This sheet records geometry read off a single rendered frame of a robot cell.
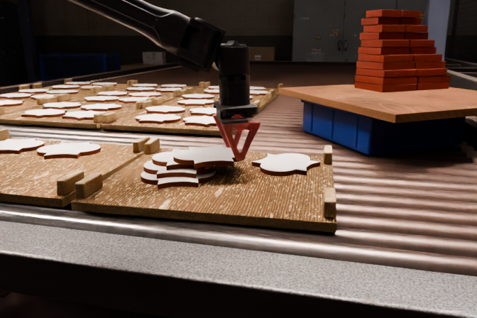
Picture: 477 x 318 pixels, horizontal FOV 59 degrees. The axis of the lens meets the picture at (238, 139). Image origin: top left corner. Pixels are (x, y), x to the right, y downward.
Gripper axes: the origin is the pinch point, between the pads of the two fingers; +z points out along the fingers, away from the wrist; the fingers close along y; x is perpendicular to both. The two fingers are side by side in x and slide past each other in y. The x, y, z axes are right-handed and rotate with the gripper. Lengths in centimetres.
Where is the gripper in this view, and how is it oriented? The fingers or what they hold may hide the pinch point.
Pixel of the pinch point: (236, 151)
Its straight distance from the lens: 79.9
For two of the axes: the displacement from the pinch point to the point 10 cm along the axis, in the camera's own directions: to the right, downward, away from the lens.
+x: 9.8, -0.7, 2.1
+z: 0.2, 9.7, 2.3
